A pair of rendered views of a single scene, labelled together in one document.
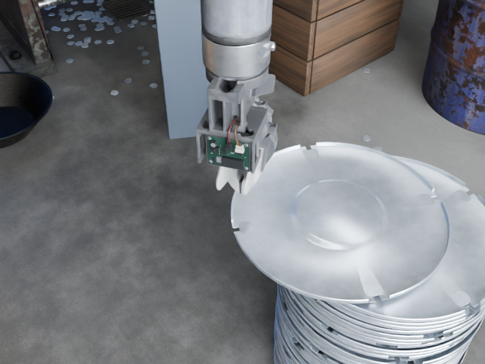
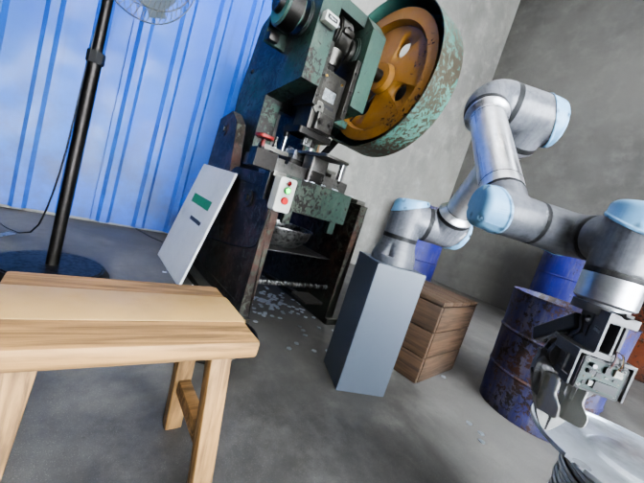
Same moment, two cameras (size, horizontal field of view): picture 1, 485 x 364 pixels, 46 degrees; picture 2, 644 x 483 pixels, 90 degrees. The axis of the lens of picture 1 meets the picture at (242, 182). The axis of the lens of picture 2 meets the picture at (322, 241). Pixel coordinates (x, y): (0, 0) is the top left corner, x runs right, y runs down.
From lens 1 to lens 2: 0.59 m
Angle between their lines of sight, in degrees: 37
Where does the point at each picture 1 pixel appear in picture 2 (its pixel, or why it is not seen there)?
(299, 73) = (414, 365)
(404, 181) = not seen: outside the picture
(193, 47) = (379, 325)
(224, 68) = (623, 300)
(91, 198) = (287, 424)
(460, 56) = (526, 378)
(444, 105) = (510, 410)
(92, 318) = not seen: outside the picture
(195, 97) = (365, 360)
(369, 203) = not seen: outside the picture
